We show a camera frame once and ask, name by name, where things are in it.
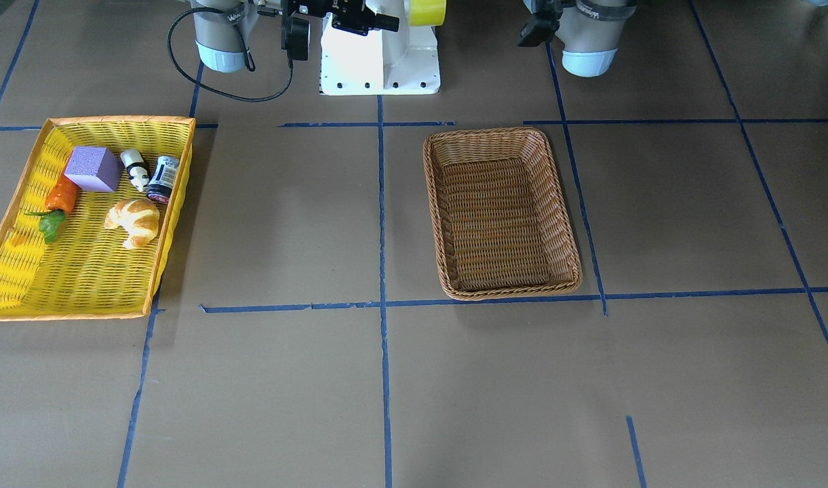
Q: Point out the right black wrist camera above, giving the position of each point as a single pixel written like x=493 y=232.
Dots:
x=295 y=33

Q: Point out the yellow plastic basket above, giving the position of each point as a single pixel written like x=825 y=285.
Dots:
x=86 y=273

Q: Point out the yellow tape roll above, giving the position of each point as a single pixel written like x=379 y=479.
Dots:
x=426 y=12

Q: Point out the dark small can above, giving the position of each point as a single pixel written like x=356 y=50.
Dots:
x=162 y=182

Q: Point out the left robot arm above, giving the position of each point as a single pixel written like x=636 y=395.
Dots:
x=590 y=32

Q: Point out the toy carrot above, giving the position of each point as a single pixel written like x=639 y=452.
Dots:
x=60 y=202

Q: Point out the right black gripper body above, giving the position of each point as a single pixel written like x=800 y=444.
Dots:
x=349 y=20

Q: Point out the panda toy figure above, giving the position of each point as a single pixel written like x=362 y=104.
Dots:
x=137 y=171

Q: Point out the brown wicker basket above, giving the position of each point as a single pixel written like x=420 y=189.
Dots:
x=500 y=223

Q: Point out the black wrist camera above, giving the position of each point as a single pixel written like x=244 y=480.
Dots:
x=540 y=28
x=295 y=33

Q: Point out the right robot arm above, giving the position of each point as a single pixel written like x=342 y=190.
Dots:
x=222 y=28

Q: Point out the white mounting pillar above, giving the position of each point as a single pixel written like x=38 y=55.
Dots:
x=403 y=63

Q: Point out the purple foam block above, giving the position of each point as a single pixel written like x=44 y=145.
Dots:
x=93 y=169

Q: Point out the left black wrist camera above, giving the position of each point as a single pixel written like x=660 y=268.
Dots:
x=540 y=28

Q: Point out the toy croissant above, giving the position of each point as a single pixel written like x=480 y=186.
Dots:
x=139 y=218

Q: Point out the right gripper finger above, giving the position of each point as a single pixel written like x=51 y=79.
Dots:
x=361 y=22

